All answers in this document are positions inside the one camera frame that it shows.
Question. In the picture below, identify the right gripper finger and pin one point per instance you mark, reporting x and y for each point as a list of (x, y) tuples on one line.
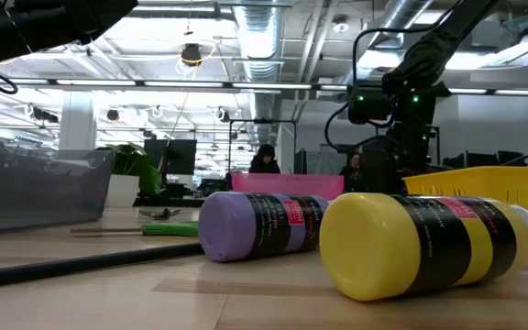
[(410, 181)]

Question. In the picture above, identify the yellow paint bottle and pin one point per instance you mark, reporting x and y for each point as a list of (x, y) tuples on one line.
[(369, 247)]

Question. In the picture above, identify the purple paint bottle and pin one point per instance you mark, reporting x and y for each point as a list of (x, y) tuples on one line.
[(227, 227)]

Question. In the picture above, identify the long thin black paint brush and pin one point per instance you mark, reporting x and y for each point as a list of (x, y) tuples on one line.
[(85, 264)]

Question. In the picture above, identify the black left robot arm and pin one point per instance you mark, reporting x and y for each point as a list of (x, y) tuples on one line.
[(39, 23)]

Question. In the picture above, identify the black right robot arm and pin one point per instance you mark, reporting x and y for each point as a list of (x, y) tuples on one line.
[(438, 41)]

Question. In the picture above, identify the person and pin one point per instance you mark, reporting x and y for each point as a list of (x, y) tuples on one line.
[(353, 176), (264, 162)]

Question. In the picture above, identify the yellow slotted plastic basket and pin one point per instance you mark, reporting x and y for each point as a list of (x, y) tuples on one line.
[(498, 188)]

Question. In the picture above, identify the round ceiling sensor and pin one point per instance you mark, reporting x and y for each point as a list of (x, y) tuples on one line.
[(340, 26)]

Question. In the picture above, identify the pink translucent plastic tray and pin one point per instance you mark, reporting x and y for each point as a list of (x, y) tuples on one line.
[(287, 185)]

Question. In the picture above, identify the black office monitor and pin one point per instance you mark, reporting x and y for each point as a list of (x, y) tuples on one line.
[(179, 156)]

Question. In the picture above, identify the long ceiling light bar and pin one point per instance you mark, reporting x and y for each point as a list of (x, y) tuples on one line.
[(181, 84)]

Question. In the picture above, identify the green plant in white pot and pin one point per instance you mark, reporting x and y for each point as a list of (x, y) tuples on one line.
[(124, 190)]

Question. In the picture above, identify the white pillar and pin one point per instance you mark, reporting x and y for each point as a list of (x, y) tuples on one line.
[(77, 124)]

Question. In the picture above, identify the grey translucent plastic tray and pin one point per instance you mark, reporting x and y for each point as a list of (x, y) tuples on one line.
[(39, 192)]

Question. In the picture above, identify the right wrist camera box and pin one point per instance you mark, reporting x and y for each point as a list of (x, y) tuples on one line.
[(367, 107)]

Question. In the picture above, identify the silver slanted ventilation duct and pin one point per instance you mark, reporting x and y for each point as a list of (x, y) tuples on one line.
[(392, 16)]

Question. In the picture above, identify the black station frame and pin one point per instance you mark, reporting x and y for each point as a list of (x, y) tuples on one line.
[(262, 121)]

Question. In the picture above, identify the silver round ventilation duct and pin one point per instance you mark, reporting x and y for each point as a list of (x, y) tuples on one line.
[(257, 27)]

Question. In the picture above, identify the black aluminium table frame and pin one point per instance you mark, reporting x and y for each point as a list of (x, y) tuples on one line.
[(190, 202)]

